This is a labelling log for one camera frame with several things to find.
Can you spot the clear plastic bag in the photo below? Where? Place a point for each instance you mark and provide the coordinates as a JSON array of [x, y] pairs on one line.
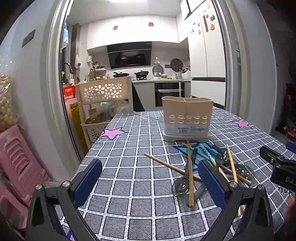
[[120, 107]]

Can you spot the black range hood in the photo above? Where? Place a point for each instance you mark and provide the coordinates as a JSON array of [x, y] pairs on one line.
[[129, 56]]

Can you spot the beige flower-cutout storage cart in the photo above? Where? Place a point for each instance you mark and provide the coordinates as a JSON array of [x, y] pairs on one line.
[[101, 91]]

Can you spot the dark cooking pot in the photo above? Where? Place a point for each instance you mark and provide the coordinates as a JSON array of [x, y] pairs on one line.
[[141, 74]]

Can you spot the metal spice rack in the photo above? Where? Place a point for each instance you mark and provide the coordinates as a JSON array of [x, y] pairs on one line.
[[98, 74]]

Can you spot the light round steamer rack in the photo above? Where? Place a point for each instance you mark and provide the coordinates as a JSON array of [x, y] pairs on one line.
[[157, 70]]

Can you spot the black kitchen faucet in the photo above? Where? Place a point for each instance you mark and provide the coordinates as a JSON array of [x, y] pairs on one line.
[[67, 63]]

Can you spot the pink plastic stool stack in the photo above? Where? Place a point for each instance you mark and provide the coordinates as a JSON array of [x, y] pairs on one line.
[[18, 157]]

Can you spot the black wok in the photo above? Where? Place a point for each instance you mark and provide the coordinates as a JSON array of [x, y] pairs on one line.
[[120, 74]]

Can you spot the white rice cooker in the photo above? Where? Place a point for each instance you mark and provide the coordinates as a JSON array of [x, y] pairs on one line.
[[186, 74]]

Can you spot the white refrigerator with magnets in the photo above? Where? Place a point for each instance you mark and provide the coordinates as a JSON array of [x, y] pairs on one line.
[[208, 53]]

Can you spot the beige plastic utensil holder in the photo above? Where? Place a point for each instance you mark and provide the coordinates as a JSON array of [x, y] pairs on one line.
[[187, 109]]

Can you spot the blue floral chopstick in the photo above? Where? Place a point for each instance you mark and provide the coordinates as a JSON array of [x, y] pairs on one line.
[[207, 154]]

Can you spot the black built-in oven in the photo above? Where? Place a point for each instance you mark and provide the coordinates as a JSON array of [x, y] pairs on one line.
[[168, 95]]

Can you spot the dark wall switch panel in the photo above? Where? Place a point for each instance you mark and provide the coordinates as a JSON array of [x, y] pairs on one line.
[[28, 38]]

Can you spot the bag of white beads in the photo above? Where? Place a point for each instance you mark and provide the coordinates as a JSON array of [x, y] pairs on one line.
[[5, 104]]

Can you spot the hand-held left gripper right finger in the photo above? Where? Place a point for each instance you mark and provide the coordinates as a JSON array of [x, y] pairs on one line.
[[211, 185]]

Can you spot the yellow oil bottle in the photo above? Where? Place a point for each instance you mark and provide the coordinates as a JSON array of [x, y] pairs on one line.
[[76, 120]]

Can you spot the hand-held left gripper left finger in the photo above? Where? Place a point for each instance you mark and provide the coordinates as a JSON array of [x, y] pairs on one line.
[[89, 178]]

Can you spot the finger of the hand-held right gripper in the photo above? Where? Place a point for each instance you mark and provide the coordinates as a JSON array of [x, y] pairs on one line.
[[291, 146], [269, 154]]

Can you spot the dark round steamer rack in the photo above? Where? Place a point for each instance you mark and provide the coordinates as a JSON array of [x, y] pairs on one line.
[[176, 64]]

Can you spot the red plastic basket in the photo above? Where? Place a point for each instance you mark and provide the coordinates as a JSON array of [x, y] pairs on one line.
[[69, 92]]

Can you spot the grey checkered star tablecloth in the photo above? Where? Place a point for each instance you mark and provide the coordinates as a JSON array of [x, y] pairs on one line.
[[138, 148]]

